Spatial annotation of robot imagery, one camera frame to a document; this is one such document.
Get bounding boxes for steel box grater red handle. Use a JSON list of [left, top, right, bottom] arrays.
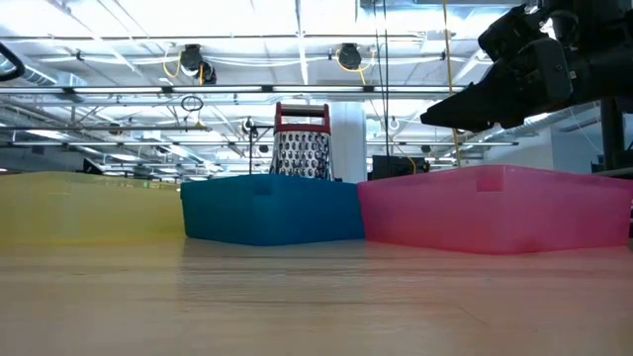
[[269, 102, 333, 181]]

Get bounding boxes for black monitor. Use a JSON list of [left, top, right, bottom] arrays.
[[370, 154, 430, 182]]

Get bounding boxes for white pillar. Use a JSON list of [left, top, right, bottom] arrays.
[[329, 101, 369, 184]]

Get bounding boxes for blue plastic bin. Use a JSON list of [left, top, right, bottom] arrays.
[[179, 173, 367, 247]]

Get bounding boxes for yellow plastic bin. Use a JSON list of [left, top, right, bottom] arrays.
[[0, 170, 188, 247]]

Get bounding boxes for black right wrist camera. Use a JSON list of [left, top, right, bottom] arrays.
[[478, 4, 545, 63]]

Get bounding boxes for black ceiling cable reel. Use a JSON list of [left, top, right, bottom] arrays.
[[337, 43, 363, 71], [179, 43, 218, 86]]

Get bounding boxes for black aluminium rig frame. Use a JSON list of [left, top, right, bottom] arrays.
[[595, 96, 633, 180]]

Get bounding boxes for long ceiling light bar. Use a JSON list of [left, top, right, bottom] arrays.
[[0, 84, 466, 95]]

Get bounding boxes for pink plastic bin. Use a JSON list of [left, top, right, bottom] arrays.
[[357, 164, 633, 256]]

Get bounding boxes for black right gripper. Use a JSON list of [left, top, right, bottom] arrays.
[[419, 38, 578, 134]]

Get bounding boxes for black hanging cables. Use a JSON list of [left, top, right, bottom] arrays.
[[373, 0, 392, 157]]

